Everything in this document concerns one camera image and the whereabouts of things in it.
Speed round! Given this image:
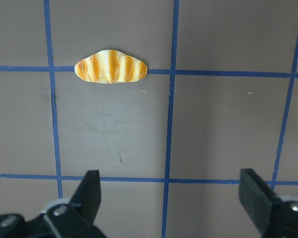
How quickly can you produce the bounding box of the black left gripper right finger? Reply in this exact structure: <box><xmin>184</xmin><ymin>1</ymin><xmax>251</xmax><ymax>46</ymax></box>
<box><xmin>238</xmin><ymin>169</ymin><xmax>298</xmax><ymax>238</ymax></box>

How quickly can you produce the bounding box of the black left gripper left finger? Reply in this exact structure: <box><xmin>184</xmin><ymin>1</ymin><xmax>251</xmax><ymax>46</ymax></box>
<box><xmin>43</xmin><ymin>170</ymin><xmax>106</xmax><ymax>238</ymax></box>

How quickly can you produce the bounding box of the toy bread roll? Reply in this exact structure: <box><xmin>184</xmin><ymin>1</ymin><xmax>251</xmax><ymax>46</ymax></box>
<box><xmin>74</xmin><ymin>50</ymin><xmax>148</xmax><ymax>84</ymax></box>

